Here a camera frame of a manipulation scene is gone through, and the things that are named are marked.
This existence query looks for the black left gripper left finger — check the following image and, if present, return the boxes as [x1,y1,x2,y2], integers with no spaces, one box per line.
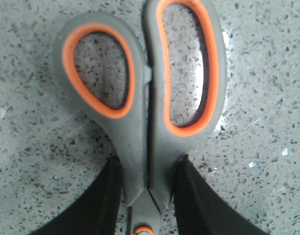
[32,156,122,235]

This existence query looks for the grey orange handled scissors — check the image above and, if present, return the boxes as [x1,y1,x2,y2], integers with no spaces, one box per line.
[54,0,226,235]

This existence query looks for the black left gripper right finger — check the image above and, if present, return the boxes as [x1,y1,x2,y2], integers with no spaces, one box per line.
[174,155,266,235]

